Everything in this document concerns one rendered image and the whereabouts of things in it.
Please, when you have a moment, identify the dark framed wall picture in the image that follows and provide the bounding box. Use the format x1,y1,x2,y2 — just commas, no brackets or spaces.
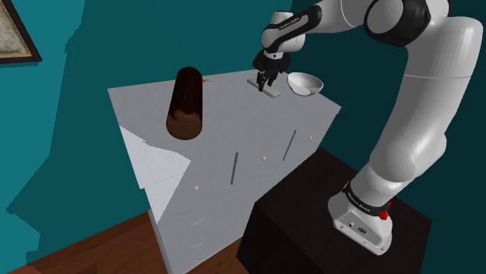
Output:
0,0,43,65

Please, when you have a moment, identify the white bowl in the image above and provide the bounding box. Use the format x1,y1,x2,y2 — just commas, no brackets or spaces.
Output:
287,72,325,97

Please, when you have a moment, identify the black robot stand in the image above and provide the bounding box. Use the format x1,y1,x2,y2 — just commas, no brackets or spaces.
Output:
236,147,432,274

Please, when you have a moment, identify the flat grey rectangular slab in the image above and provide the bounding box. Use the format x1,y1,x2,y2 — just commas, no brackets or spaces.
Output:
246,77,282,99

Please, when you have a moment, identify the grey chest of drawers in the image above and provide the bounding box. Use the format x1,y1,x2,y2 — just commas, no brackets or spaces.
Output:
107,68,342,274

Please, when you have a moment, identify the dark brown cylinder vase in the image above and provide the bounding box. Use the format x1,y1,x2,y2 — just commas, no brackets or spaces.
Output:
165,66,204,141

